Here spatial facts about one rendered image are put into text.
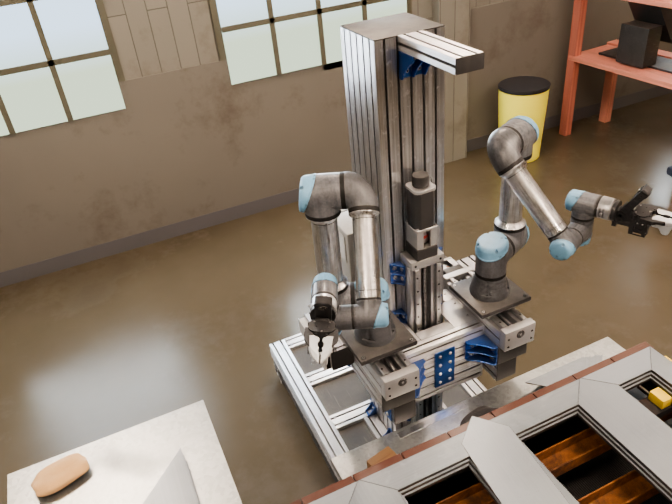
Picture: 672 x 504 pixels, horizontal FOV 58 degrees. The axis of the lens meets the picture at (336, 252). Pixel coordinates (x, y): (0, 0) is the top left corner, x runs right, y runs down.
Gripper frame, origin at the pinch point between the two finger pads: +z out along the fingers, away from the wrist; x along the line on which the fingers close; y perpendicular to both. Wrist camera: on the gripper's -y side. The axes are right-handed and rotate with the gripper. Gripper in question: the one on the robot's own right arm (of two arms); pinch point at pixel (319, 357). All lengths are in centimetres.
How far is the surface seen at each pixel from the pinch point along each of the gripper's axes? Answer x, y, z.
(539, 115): -173, 80, -396
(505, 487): -58, 53, -4
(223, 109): 88, 65, -333
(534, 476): -67, 52, -7
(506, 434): -62, 53, -24
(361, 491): -15, 59, -4
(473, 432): -52, 54, -25
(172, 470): 41, 44, 3
